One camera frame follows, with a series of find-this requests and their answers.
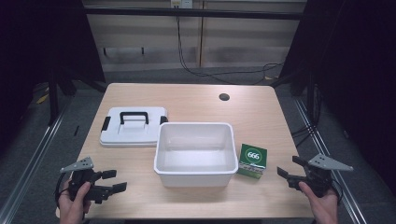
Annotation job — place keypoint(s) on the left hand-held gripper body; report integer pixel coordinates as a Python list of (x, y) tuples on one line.
[(81, 175)]

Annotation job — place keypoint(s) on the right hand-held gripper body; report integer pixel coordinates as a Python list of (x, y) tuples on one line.
[(320, 174)]

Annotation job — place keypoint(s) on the green small carton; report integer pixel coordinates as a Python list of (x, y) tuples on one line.
[(252, 161)]

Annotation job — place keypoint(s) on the white plastic storage box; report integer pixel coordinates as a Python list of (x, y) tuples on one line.
[(195, 154)]

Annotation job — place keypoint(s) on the person's left hand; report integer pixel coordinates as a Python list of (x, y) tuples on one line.
[(73, 205)]

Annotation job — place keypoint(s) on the person's right hand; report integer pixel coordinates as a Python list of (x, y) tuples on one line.
[(320, 205)]

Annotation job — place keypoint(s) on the black table grommet hole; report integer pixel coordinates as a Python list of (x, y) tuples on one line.
[(224, 96)]

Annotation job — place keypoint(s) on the black curtain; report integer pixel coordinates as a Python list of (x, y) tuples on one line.
[(46, 40), (351, 62)]

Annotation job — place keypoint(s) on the aluminium floor rail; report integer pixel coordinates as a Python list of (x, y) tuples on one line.
[(28, 165), (330, 158)]

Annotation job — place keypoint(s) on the black metal frame bar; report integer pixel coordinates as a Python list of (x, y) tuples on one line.
[(193, 13)]

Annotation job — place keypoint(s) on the white wall socket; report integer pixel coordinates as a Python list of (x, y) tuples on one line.
[(181, 3)]

